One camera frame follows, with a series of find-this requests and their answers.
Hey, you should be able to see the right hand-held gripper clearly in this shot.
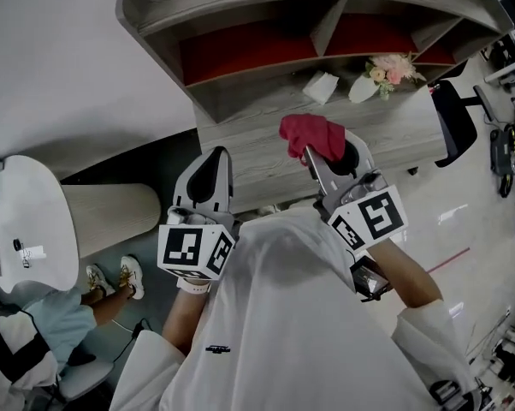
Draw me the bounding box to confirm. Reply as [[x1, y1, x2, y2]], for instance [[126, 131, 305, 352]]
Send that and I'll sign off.
[[305, 128, 410, 254]]

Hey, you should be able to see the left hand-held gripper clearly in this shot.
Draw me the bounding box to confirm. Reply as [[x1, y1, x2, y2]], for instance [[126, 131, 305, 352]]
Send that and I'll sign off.
[[157, 146, 241, 282]]

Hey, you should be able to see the red cloth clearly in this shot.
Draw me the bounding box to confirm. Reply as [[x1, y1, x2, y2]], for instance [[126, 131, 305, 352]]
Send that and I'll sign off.
[[278, 113, 348, 171]]

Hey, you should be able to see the person's right forearm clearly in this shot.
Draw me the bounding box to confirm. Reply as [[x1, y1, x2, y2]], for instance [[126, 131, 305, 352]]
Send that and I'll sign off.
[[365, 241, 446, 311]]

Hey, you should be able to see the person's left forearm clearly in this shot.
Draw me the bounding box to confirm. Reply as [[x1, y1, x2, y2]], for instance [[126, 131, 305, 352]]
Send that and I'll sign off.
[[160, 288, 212, 358]]

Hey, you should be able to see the grey wooden shelf desk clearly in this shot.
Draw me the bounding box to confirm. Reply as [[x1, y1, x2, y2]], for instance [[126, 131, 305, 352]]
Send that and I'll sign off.
[[192, 57, 447, 217]]

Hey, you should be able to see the white vase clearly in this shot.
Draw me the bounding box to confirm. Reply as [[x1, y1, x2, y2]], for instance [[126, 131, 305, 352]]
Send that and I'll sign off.
[[347, 74, 381, 104]]

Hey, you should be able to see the white tissue box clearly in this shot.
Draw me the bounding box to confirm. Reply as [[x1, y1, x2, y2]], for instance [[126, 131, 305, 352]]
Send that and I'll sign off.
[[301, 70, 340, 106]]

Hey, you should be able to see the white wristwatch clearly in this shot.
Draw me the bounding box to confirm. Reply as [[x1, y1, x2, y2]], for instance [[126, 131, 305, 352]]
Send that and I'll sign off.
[[175, 277, 212, 295]]

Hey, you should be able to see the pink flower bouquet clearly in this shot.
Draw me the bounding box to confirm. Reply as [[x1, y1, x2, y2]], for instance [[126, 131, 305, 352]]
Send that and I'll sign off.
[[363, 52, 428, 102]]

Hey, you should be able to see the black battery box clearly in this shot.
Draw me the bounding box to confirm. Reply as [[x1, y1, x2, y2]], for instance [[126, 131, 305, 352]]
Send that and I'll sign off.
[[428, 378, 477, 411], [348, 254, 394, 302]]

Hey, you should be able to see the black office chair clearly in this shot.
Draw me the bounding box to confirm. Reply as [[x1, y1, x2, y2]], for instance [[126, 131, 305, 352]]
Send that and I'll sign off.
[[428, 79, 499, 176]]

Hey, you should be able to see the red floor tape strip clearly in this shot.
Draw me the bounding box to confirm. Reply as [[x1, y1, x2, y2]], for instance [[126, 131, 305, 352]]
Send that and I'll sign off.
[[425, 247, 471, 274]]

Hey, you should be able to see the person's white shirt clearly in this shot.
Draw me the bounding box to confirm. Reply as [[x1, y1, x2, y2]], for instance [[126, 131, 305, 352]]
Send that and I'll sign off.
[[109, 205, 477, 411]]

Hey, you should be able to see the black bag with yellow trim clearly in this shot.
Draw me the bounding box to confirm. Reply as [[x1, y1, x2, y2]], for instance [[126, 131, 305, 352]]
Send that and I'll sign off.
[[488, 125, 515, 199]]

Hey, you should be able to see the white rounded table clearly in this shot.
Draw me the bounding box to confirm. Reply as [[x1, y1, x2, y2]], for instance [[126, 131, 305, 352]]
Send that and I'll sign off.
[[0, 153, 163, 295]]

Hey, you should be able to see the small black device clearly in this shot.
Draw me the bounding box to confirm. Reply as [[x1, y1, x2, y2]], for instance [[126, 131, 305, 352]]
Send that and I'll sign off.
[[12, 237, 47, 261]]

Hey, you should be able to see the white swivel chair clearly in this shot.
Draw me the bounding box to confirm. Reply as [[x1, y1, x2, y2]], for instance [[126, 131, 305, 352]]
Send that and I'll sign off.
[[55, 356, 114, 402]]

